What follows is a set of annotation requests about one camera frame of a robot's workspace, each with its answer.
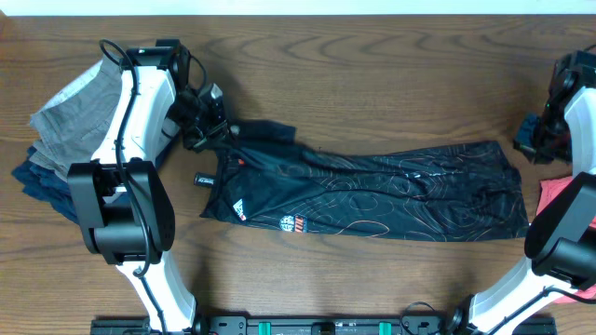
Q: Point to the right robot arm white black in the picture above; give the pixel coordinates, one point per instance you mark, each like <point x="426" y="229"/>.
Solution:
<point x="559" y="249"/>

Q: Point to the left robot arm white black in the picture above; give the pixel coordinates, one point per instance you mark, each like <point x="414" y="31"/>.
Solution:
<point x="122" y="207"/>

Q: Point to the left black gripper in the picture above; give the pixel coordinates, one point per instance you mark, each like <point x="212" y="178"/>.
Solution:
<point x="218" y="135"/>

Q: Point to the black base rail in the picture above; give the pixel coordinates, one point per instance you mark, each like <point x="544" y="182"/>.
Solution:
<point x="240" y="325"/>

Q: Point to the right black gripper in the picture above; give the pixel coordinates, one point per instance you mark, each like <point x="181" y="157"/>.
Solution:
<point x="533" y="151"/>

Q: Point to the folded navy blue garment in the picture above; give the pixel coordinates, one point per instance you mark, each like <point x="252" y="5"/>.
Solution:
<point x="43" y="173"/>

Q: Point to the black cycling jersey orange lines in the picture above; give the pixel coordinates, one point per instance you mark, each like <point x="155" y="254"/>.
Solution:
<point x="456" y="193"/>

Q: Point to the folded grey trousers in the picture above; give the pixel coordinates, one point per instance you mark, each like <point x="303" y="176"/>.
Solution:
<point x="81" y="123"/>

